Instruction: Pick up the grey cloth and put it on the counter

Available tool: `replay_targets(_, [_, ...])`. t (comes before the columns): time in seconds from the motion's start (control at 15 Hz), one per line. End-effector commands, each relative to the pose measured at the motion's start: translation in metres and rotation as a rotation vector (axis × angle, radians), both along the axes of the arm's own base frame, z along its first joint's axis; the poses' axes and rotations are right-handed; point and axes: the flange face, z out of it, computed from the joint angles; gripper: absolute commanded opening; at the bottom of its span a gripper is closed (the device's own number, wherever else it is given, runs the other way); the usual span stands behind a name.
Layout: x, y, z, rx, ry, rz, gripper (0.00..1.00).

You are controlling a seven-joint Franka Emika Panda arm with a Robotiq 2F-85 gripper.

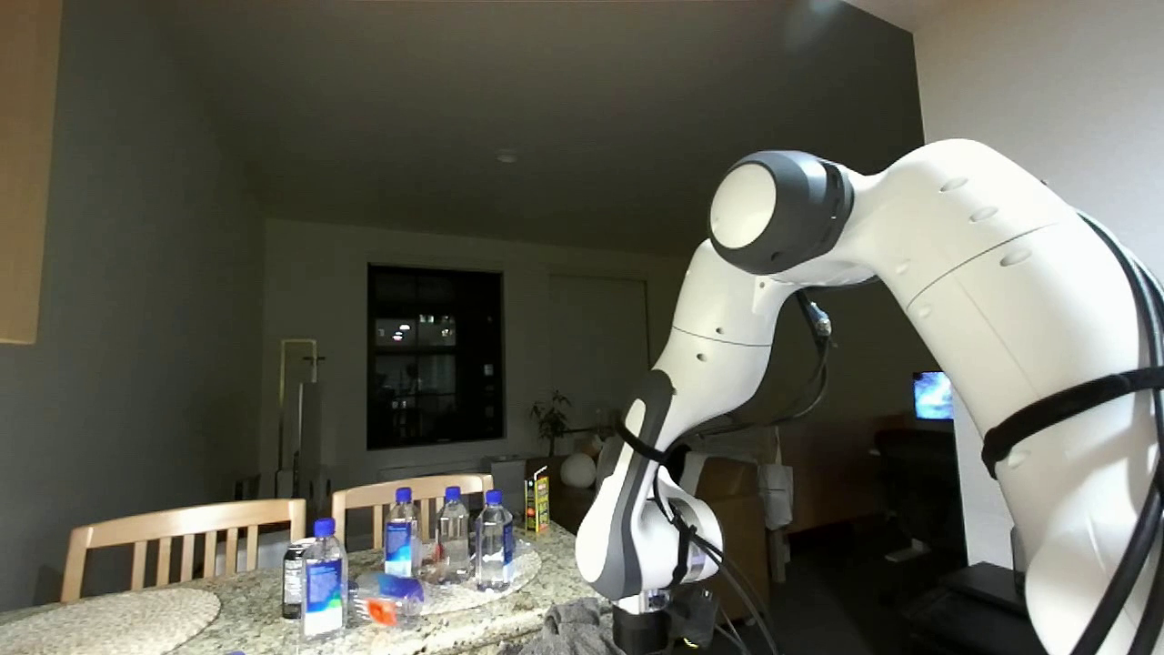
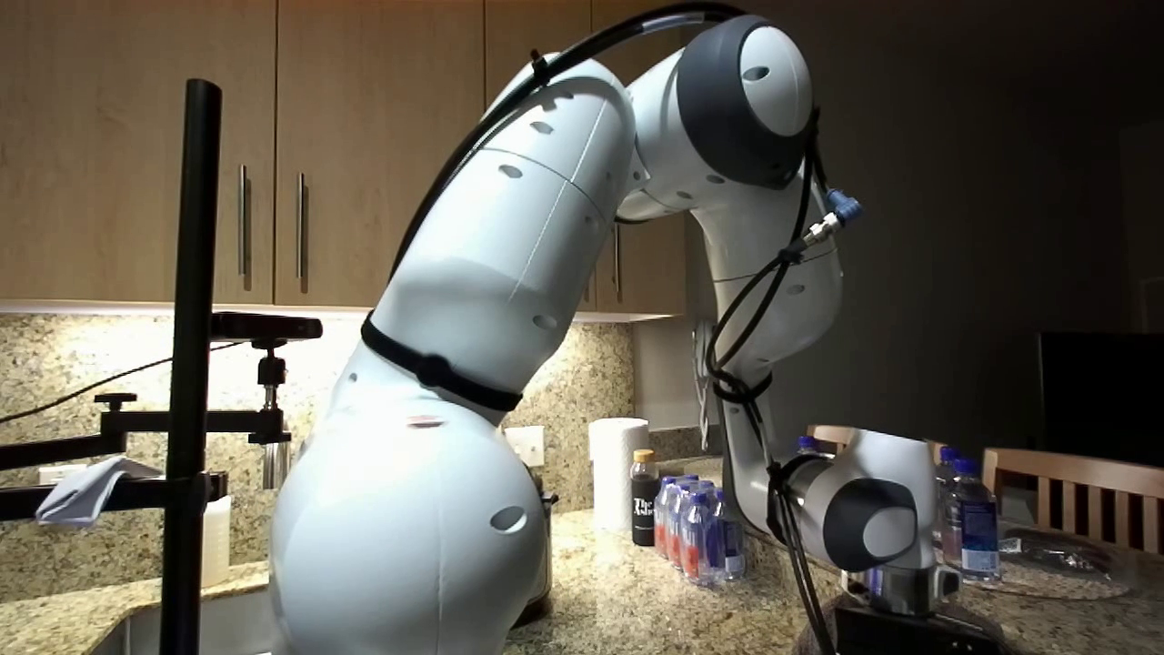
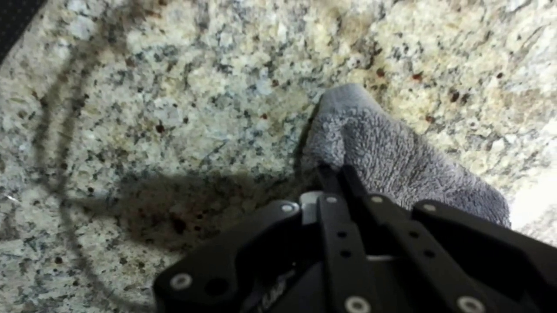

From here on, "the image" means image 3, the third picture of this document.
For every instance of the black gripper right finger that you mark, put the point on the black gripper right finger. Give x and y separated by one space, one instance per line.
492 262

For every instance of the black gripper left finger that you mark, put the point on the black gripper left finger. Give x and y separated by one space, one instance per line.
341 255

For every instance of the grey terry cloth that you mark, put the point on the grey terry cloth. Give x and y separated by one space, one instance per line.
383 145

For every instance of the black floor mat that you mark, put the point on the black floor mat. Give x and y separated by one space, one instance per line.
14 18

